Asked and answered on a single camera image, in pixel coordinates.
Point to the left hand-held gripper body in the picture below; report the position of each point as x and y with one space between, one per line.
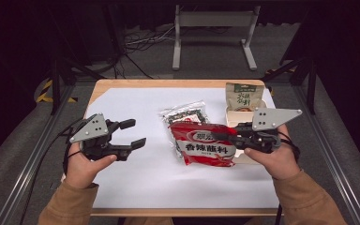
92 134

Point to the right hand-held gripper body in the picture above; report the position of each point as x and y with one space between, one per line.
262 134

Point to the red seasoning packet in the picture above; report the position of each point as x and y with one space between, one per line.
204 148

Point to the cream plastic divided bin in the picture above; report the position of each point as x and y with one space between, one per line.
237 118

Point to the beige green-topped seasoning packet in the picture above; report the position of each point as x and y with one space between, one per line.
243 95

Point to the clear bag of dark spices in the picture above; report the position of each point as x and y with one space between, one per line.
184 112

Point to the person's right hand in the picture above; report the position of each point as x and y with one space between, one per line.
278 162

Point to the person's left hand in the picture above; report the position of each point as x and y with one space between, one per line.
84 170

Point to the white paper sheet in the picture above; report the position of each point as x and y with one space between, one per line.
156 181

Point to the black metal stand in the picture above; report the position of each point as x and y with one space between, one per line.
56 84
311 84

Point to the yellow black hazard tape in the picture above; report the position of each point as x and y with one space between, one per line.
45 92

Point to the aluminium floor rail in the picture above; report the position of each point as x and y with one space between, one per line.
334 168
28 168

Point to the grey metal stand frame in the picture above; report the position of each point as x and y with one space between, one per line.
214 18

